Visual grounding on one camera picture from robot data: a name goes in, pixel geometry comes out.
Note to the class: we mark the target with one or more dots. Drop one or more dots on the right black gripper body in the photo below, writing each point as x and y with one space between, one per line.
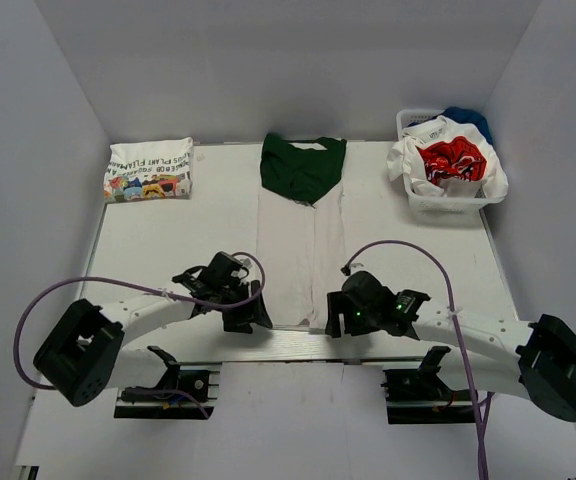
365 320

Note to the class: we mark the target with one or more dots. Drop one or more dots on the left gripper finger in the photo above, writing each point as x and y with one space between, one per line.
260 315
238 320

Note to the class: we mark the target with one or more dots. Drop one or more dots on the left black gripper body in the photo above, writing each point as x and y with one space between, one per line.
233 294

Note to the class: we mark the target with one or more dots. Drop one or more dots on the white green raglan t-shirt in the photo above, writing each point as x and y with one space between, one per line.
300 231

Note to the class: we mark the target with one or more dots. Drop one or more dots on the white red print t-shirt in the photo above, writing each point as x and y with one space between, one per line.
444 158

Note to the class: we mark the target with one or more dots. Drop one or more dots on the blue t-shirt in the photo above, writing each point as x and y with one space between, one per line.
468 116

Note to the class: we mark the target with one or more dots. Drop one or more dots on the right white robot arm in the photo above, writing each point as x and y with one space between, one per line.
535 361

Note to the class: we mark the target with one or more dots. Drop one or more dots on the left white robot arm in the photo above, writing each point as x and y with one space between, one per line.
88 350

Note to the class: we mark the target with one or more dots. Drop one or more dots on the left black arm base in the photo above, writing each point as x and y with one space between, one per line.
188 390

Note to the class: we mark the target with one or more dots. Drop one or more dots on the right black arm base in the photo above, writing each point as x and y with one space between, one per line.
417 396

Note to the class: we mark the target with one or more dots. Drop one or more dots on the white plastic basket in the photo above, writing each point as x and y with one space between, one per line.
410 117

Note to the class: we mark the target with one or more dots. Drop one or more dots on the folded white cartoon t-shirt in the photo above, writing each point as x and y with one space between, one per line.
149 170

